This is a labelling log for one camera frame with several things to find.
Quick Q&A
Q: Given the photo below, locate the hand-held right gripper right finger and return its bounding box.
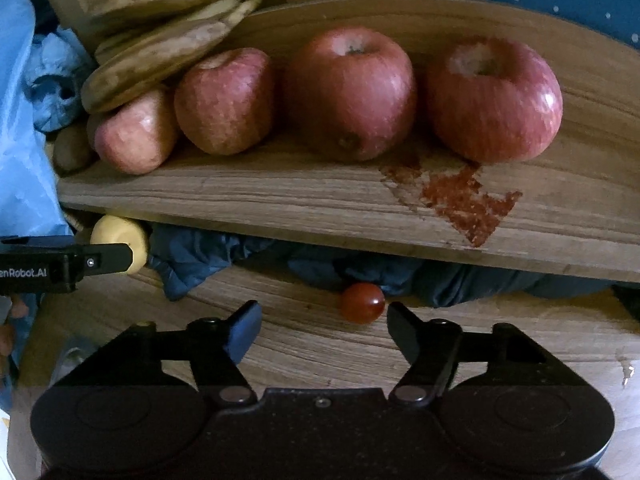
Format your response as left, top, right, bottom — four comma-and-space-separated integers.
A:
386, 301, 591, 406

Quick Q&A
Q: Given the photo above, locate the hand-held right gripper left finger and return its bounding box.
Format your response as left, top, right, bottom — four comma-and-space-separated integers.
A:
52, 300, 264, 406

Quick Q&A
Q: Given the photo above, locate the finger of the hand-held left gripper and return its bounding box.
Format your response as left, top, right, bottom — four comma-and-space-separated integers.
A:
0, 237, 134, 275

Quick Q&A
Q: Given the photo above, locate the round yellow pear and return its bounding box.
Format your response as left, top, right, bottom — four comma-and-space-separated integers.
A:
90, 215, 150, 275

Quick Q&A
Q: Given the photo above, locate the small red tomato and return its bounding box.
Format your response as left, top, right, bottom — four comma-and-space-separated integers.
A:
341, 282, 386, 324

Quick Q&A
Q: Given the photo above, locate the metal tray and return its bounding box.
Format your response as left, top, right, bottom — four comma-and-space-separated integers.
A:
50, 337, 101, 387

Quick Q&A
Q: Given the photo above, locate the person's left hand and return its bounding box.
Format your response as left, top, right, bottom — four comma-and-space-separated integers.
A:
0, 294, 30, 376

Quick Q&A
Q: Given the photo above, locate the dark blue cloth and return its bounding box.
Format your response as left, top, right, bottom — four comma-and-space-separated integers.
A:
147, 222, 640, 321

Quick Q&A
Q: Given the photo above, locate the light blue garment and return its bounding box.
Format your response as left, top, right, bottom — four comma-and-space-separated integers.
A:
0, 0, 76, 411

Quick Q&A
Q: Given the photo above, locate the wooden shelf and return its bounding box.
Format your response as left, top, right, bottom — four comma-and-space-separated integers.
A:
57, 0, 640, 283

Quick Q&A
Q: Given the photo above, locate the crumpled blue plastic bag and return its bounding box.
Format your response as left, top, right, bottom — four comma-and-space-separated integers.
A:
22, 27, 98, 133

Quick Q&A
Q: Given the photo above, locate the banana bunch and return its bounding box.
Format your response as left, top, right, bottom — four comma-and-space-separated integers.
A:
80, 0, 268, 115

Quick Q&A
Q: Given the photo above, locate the dark red apple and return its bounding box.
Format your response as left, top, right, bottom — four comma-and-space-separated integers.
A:
282, 27, 418, 162

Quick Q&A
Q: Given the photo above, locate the red apple with pale top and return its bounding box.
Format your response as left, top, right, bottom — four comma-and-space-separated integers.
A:
426, 36, 564, 164

